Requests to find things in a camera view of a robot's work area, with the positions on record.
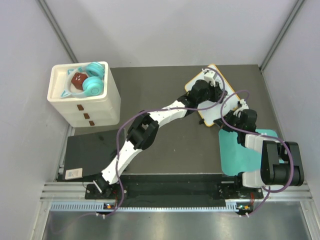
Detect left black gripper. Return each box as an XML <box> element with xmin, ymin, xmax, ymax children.
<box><xmin>197</xmin><ymin>81</ymin><xmax>226</xmax><ymax>106</ymax></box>

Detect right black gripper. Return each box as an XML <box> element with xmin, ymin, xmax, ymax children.
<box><xmin>214</xmin><ymin>110</ymin><xmax>243</xmax><ymax>134</ymax></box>

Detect yellow framed whiteboard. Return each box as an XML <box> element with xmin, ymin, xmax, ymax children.
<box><xmin>184</xmin><ymin>63</ymin><xmax>241</xmax><ymax>127</ymax></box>

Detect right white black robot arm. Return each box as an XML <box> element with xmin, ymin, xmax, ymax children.
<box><xmin>214</xmin><ymin>109</ymin><xmax>305</xmax><ymax>198</ymax></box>

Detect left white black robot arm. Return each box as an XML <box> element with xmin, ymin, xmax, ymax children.
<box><xmin>93</xmin><ymin>80</ymin><xmax>226</xmax><ymax>199</ymax></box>

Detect teal cutting board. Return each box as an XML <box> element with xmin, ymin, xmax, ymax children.
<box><xmin>218</xmin><ymin>128</ymin><xmax>286</xmax><ymax>176</ymax></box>

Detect white drawer unit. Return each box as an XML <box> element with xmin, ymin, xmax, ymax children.
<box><xmin>47</xmin><ymin>61</ymin><xmax>121</xmax><ymax>128</ymax></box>

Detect teal cat ear headphones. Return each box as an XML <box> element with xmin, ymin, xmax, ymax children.
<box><xmin>60</xmin><ymin>62</ymin><xmax>105</xmax><ymax>99</ymax></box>

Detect dark red cube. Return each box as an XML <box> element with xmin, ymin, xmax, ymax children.
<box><xmin>71</xmin><ymin>72</ymin><xmax>88</xmax><ymax>91</ymax></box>

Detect black box with label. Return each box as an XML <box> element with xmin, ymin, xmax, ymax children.
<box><xmin>62</xmin><ymin>129</ymin><xmax>118</xmax><ymax>181</ymax></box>

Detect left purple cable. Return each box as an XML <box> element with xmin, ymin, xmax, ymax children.
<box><xmin>49</xmin><ymin>67</ymin><xmax>227</xmax><ymax>235</ymax></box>

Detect purple cable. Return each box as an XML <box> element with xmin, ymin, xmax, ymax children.
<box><xmin>49</xmin><ymin>67</ymin><xmax>227</xmax><ymax>235</ymax></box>
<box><xmin>221</xmin><ymin>89</ymin><xmax>295</xmax><ymax>218</ymax></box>

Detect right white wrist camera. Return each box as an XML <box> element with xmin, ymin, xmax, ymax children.
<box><xmin>238</xmin><ymin>99</ymin><xmax>249</xmax><ymax>111</ymax></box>

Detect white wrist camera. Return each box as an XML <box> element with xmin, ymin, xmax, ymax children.
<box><xmin>238</xmin><ymin>99</ymin><xmax>249</xmax><ymax>111</ymax></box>
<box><xmin>202</xmin><ymin>67</ymin><xmax>220</xmax><ymax>87</ymax></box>

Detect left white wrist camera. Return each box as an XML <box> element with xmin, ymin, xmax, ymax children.
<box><xmin>202</xmin><ymin>67</ymin><xmax>220</xmax><ymax>87</ymax></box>

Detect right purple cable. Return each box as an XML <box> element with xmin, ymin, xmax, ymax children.
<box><xmin>221</xmin><ymin>89</ymin><xmax>295</xmax><ymax>218</ymax></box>

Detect grey slotted cable duct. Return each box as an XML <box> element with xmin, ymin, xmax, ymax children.
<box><xmin>50</xmin><ymin>201</ymin><xmax>251</xmax><ymax>213</ymax></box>

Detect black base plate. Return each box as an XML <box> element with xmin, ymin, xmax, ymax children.
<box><xmin>84</xmin><ymin>173</ymin><xmax>264</xmax><ymax>207</ymax></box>

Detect aluminium frame rail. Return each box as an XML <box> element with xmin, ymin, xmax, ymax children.
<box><xmin>40</xmin><ymin>182</ymin><xmax>89</xmax><ymax>201</ymax></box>

